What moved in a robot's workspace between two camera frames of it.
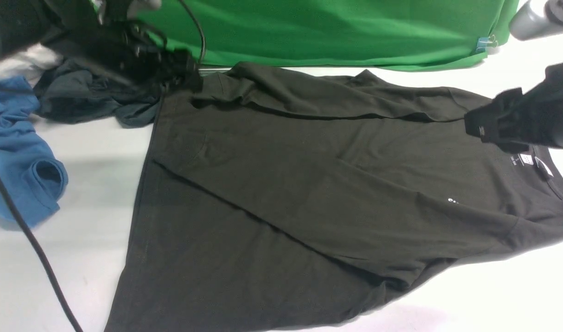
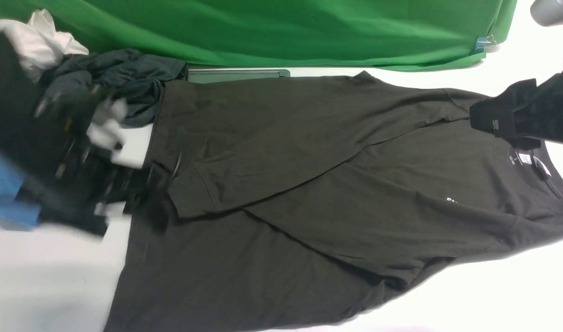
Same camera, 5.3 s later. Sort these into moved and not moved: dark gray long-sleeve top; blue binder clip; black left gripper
Moved: black left gripper
Not moved: blue binder clip; dark gray long-sleeve top
